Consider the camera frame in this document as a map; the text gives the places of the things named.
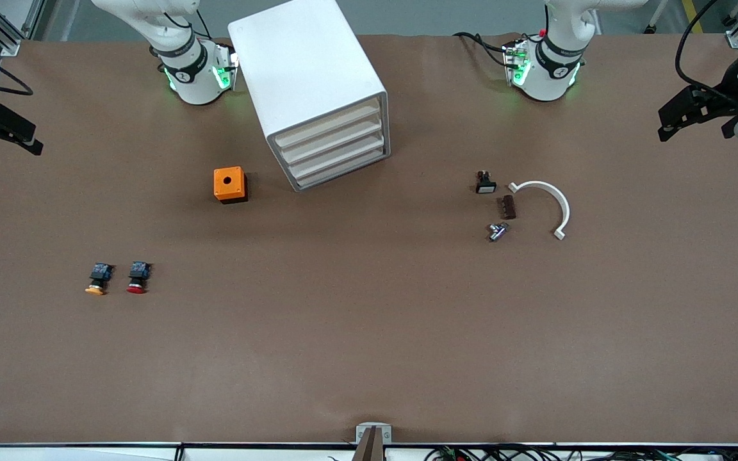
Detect grey metal mount bracket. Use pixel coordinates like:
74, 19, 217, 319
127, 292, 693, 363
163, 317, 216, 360
356, 423, 393, 446

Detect black left base cable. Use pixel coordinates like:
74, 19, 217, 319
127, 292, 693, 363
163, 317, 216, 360
452, 32, 512, 68

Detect white plastic bin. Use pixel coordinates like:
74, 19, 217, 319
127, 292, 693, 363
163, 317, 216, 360
293, 149, 388, 190

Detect black cable bundle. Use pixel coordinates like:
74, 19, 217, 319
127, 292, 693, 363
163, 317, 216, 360
423, 444, 738, 461

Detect white curved plastic bracket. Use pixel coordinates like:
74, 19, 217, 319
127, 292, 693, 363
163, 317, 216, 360
508, 181, 571, 241

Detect red push button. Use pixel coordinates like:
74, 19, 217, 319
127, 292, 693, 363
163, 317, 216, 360
126, 261, 152, 295

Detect orange button enclosure box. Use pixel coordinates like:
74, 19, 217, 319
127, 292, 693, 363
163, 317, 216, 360
213, 166, 248, 204

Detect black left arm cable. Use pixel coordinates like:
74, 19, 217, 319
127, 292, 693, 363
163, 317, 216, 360
675, 0, 738, 103

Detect yellow push button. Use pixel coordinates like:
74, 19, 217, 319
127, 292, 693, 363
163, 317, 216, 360
85, 263, 114, 296

